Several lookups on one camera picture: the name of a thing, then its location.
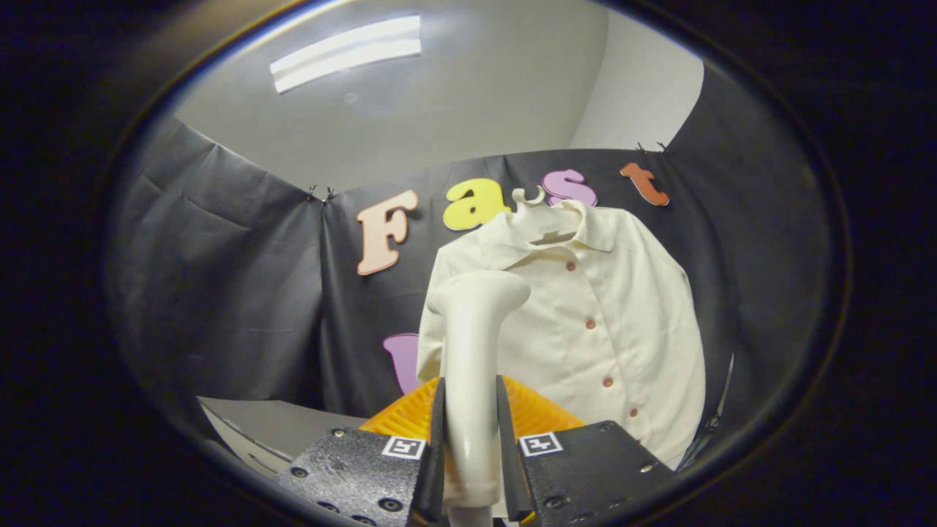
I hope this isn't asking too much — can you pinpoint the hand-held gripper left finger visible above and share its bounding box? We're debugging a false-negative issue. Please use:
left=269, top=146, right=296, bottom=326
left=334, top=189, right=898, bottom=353
left=275, top=376, right=447, bottom=527

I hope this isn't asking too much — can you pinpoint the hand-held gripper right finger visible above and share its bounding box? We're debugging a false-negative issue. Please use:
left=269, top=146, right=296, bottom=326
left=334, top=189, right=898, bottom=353
left=496, top=375, right=678, bottom=526

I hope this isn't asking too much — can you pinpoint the cream button shirt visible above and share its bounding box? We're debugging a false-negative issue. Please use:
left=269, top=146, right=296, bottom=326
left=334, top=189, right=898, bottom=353
left=416, top=199, right=707, bottom=469

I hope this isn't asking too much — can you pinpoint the white garment steamer nozzle with hose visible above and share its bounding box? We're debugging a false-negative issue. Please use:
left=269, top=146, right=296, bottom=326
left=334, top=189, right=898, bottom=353
left=426, top=271, right=531, bottom=527

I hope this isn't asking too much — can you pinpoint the white clothes hanger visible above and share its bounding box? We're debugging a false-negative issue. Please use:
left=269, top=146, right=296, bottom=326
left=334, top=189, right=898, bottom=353
left=511, top=187, right=584, bottom=242

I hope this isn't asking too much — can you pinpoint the white cabinet with grey top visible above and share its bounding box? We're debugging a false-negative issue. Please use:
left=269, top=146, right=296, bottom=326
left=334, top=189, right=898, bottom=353
left=198, top=397, right=367, bottom=478

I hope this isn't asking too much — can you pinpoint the thin metal stand pole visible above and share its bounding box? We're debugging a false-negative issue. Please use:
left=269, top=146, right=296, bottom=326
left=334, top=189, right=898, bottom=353
left=677, top=355, right=735, bottom=469

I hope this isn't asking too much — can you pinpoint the black backdrop cloth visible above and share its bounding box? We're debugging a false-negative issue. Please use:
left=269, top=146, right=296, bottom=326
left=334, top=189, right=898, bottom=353
left=110, top=62, right=835, bottom=473

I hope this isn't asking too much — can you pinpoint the long ceiling light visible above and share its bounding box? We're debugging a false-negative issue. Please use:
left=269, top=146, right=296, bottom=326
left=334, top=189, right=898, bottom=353
left=269, top=15, right=423, bottom=94

